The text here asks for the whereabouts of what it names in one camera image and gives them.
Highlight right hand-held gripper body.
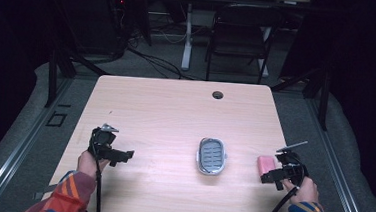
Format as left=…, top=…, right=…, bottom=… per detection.
left=273, top=138, right=312, bottom=190

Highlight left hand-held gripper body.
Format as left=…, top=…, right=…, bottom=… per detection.
left=86, top=121, right=121, bottom=164

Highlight pink soap bar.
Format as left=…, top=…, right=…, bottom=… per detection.
left=255, top=154, right=278, bottom=177

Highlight grey soap dish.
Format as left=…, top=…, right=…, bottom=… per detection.
left=193, top=136, right=230, bottom=178

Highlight person's right hand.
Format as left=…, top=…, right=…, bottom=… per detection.
left=280, top=174, right=321, bottom=207

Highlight person's left hand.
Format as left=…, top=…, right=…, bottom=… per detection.
left=76, top=149, right=111, bottom=182

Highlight black metal stand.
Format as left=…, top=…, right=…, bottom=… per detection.
left=44, top=42, right=111, bottom=113
left=268, top=63, right=333, bottom=132

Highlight white desk leg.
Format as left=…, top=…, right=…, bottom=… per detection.
left=179, top=2, right=196, bottom=72

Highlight black folding chair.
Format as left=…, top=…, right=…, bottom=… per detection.
left=203, top=1, right=286, bottom=87

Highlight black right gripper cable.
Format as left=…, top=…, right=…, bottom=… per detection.
left=252, top=183, right=301, bottom=212

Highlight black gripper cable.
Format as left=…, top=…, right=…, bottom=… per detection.
left=90, top=159, right=106, bottom=212
left=252, top=183, right=301, bottom=212

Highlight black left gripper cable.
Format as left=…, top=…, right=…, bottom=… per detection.
left=90, top=159, right=106, bottom=212

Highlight black floor cables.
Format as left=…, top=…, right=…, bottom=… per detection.
left=121, top=30, right=209, bottom=82

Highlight round table cable hole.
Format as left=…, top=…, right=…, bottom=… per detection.
left=210, top=90, right=225, bottom=101

